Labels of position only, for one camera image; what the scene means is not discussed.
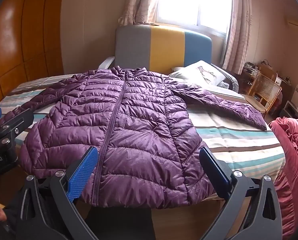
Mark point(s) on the grey padded bed bumper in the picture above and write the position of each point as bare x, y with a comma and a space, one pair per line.
230, 81

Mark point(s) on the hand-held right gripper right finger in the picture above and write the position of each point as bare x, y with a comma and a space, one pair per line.
220, 177

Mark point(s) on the purple puffer jacket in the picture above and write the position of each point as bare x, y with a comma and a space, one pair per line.
129, 130

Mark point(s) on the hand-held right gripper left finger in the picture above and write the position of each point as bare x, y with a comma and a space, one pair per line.
82, 173

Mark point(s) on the grey yellow blue headboard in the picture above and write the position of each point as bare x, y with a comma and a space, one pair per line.
164, 50

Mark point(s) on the cluttered wooden desk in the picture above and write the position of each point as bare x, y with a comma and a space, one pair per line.
286, 87

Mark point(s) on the pink patterned curtain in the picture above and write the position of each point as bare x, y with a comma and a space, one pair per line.
239, 30
139, 2

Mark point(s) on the wooden wardrobe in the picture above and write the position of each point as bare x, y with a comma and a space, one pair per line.
21, 42

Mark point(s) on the brown cardboard box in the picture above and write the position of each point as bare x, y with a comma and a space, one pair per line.
267, 71

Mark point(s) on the red ruffled quilt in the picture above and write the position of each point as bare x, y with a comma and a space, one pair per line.
294, 170

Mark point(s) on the striped bed blanket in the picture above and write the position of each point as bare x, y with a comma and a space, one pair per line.
229, 140

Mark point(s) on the white deer print pillow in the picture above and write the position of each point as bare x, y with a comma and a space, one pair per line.
204, 75

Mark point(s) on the window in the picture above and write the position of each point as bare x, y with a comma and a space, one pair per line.
194, 2

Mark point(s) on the plain pale pillow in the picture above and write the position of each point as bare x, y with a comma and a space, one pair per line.
179, 69

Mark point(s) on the white box appliance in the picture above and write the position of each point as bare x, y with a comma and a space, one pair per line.
291, 110

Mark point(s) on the rattan chair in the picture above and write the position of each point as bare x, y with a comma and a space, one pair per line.
265, 90

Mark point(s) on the wooden bed frame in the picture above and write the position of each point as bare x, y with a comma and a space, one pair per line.
186, 220

